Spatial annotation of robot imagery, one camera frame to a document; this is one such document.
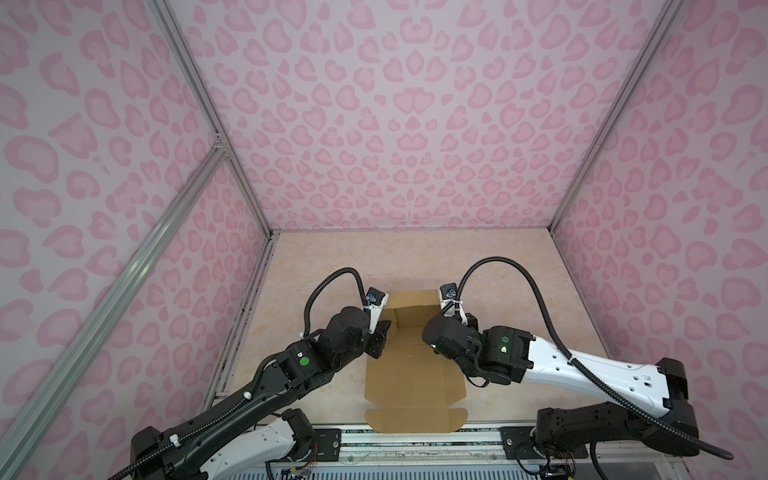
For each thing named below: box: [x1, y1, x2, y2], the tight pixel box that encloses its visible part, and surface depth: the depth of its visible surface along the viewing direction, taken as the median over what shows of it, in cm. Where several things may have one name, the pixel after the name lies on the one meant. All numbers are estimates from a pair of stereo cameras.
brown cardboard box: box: [365, 290, 468, 433], surface depth 68 cm
